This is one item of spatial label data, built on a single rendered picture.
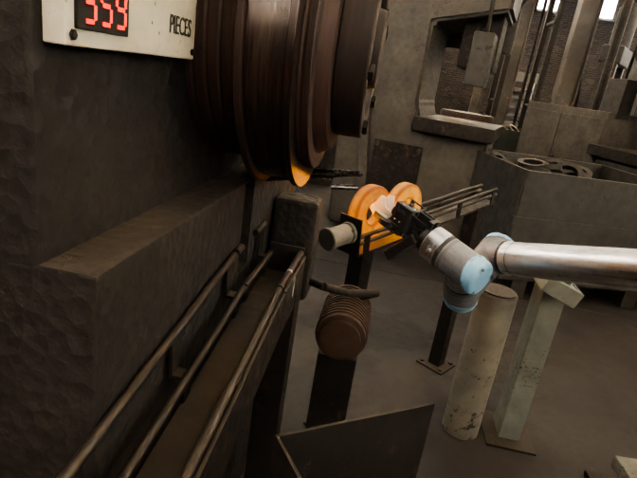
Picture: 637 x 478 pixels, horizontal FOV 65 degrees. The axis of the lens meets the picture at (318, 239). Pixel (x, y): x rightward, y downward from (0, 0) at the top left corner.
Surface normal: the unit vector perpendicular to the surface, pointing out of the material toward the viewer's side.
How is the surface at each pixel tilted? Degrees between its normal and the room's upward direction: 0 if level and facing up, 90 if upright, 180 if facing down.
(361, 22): 81
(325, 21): 86
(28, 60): 90
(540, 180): 90
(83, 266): 0
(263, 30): 94
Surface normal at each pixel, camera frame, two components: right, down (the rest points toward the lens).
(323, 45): 0.29, 0.40
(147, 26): 0.98, 0.18
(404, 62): -0.39, 0.24
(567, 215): 0.11, 0.33
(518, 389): -0.15, 0.29
